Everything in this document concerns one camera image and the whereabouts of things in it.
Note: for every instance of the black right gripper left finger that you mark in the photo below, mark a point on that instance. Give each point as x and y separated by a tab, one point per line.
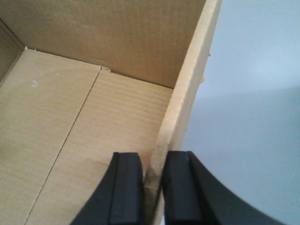
118	199

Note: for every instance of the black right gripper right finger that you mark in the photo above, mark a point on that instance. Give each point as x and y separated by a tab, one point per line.
193	196

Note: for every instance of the brown cardboard carton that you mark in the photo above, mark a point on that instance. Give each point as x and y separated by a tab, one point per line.
82	79

